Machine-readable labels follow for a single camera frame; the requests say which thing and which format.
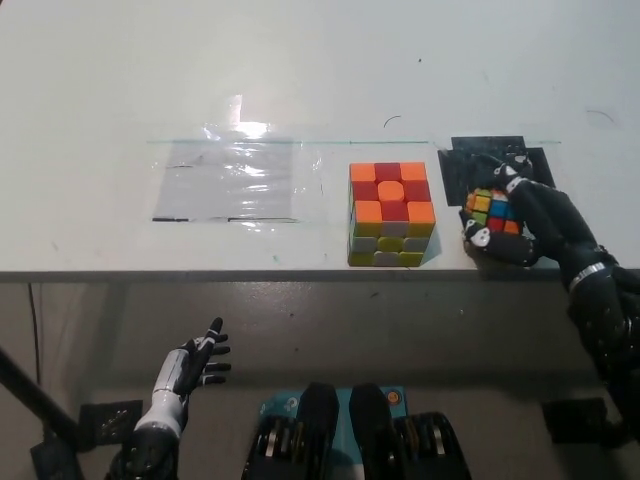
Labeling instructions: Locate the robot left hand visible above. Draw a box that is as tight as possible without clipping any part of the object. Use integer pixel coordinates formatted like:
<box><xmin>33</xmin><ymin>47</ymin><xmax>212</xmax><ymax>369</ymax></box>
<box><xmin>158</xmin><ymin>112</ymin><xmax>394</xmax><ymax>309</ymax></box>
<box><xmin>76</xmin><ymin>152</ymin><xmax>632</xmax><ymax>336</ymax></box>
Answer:
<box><xmin>134</xmin><ymin>317</ymin><xmax>232</xmax><ymax>435</ymax></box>

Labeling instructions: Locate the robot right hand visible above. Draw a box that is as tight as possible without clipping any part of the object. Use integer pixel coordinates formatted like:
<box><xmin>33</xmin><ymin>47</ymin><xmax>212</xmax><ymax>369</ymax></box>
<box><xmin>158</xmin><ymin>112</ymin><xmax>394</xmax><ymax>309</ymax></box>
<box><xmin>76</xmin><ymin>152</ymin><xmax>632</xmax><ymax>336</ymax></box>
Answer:
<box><xmin>459</xmin><ymin>147</ymin><xmax>615</xmax><ymax>291</ymax></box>

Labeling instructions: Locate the small studded multicolour cube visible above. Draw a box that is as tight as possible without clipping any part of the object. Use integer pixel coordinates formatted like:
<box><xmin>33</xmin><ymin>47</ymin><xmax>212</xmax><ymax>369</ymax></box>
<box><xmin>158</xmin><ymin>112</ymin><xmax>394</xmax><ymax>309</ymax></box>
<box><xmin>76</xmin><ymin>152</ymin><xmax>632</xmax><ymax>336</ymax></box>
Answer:
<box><xmin>465</xmin><ymin>187</ymin><xmax>524</xmax><ymax>236</ymax></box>

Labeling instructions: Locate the large orange red puzzle cube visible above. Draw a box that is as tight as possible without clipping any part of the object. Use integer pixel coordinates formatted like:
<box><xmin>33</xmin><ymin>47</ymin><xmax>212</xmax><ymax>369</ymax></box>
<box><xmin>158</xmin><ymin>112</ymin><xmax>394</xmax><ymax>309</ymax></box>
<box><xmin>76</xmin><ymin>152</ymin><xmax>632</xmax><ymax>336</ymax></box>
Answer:
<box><xmin>347</xmin><ymin>162</ymin><xmax>439</xmax><ymax>268</ymax></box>

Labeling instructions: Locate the black tape patch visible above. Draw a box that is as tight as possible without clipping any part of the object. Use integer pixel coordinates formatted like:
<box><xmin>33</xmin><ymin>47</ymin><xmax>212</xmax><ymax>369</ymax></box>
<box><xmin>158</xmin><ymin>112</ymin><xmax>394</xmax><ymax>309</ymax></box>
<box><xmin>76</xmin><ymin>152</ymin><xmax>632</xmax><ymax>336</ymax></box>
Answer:
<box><xmin>437</xmin><ymin>135</ymin><xmax>560</xmax><ymax>207</ymax></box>

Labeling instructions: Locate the black stand pole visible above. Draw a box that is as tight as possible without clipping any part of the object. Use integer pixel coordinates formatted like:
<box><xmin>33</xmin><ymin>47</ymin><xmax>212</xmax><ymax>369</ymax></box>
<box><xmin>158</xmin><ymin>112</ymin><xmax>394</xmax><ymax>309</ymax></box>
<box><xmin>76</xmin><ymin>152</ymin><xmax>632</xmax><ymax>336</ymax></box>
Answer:
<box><xmin>0</xmin><ymin>344</ymin><xmax>84</xmax><ymax>480</ymax></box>

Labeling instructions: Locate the clear plastic film sheet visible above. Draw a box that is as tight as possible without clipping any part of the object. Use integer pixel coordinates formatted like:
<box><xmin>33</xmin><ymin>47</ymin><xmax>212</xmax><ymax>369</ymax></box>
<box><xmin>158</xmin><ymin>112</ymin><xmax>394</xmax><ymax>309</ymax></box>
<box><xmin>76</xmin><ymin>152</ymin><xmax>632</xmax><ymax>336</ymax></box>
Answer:
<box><xmin>147</xmin><ymin>94</ymin><xmax>326</xmax><ymax>225</ymax></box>

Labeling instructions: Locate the thin black cable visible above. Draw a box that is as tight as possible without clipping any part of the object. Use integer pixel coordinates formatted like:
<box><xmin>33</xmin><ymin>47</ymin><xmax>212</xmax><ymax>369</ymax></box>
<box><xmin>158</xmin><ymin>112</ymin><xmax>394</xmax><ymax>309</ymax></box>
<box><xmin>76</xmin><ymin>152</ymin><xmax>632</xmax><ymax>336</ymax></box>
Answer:
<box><xmin>28</xmin><ymin>283</ymin><xmax>42</xmax><ymax>384</ymax></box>

